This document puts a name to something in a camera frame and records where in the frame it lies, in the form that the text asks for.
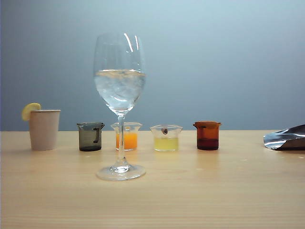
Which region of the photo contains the clear orange juice measuring cup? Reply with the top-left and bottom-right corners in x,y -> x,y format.
111,122 -> 143,151

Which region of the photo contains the clear stemmed wine glass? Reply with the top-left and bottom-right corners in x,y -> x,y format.
93,32 -> 147,181

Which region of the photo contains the clear measuring cup yellow juice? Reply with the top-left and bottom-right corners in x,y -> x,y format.
150,124 -> 183,152

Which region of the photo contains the amber brown measuring cup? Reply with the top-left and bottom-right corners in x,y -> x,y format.
193,121 -> 222,151

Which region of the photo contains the smoky grey measuring cup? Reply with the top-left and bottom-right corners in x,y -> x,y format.
76,122 -> 105,152

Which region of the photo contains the white paper cup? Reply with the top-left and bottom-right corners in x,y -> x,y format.
29,109 -> 61,151

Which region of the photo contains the yellow lemon slice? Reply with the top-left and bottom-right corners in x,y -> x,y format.
21,103 -> 41,122

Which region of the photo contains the silver foil bag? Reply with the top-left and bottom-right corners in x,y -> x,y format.
263,124 -> 305,151

